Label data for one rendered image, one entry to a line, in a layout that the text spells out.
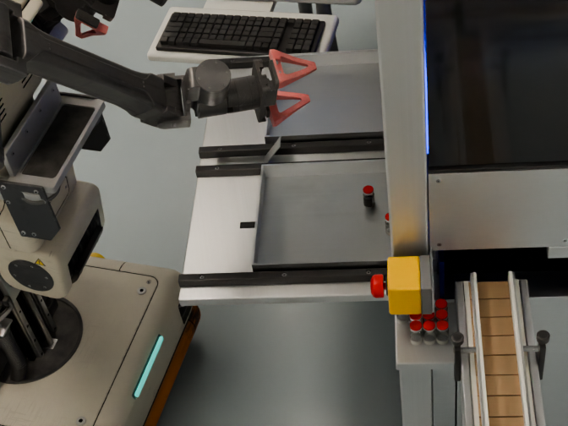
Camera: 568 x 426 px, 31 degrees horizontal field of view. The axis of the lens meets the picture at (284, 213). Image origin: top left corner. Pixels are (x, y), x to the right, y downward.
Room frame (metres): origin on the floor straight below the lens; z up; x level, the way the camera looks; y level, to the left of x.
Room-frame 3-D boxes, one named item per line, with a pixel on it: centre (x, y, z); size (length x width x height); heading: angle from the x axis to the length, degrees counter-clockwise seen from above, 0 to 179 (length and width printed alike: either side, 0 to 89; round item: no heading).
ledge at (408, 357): (1.03, -0.22, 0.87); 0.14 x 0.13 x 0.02; 79
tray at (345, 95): (1.65, -0.18, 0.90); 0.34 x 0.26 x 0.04; 79
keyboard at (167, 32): (2.04, 0.03, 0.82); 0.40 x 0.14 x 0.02; 69
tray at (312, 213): (1.32, -0.12, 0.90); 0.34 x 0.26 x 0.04; 79
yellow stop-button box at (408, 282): (1.05, -0.18, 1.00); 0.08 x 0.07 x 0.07; 79
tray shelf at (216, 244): (1.50, -0.08, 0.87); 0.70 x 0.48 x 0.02; 169
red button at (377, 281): (1.06, -0.14, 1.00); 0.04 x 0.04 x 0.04; 79
